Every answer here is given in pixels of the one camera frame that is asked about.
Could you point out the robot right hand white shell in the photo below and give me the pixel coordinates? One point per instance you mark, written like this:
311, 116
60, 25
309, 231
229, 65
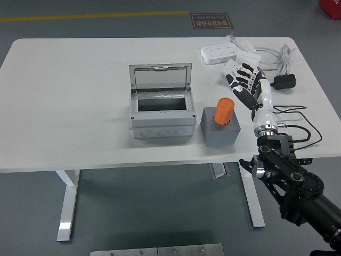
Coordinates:
263, 117

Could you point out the orange cylinder battery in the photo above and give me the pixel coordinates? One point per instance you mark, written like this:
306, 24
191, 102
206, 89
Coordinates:
223, 110

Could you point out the hinged clear box lid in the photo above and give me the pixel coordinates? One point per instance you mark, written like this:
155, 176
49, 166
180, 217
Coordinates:
187, 77

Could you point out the grey plastic junction box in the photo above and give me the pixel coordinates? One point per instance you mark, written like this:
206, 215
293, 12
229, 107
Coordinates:
160, 125

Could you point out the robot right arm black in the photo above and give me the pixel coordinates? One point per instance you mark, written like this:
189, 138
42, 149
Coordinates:
306, 184

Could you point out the grey block battery holder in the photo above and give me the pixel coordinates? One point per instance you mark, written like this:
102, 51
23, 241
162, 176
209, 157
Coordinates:
221, 136

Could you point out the small white plastic box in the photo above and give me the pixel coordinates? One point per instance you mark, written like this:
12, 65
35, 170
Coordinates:
247, 46

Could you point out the black power adapter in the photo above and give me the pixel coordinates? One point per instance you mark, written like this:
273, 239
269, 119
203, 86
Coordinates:
285, 81

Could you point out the black table control panel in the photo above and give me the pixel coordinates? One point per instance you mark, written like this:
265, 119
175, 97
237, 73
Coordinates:
305, 161

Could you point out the metal floor outlet plate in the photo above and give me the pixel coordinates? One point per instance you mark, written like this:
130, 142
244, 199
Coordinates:
219, 170

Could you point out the white power strip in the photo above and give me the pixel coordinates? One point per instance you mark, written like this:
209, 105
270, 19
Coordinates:
218, 53

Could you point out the white table leg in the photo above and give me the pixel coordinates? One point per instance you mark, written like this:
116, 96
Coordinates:
253, 202
68, 208

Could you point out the white power strip plug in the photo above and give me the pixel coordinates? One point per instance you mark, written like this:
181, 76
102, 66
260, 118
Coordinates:
231, 36

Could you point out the brown floor sign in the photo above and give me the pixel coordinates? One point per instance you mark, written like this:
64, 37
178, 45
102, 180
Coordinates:
211, 20

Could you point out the red object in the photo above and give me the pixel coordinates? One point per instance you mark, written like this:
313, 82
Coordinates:
331, 8

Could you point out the grey metal plate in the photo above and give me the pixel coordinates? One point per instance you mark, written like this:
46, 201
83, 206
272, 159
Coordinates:
123, 252
190, 250

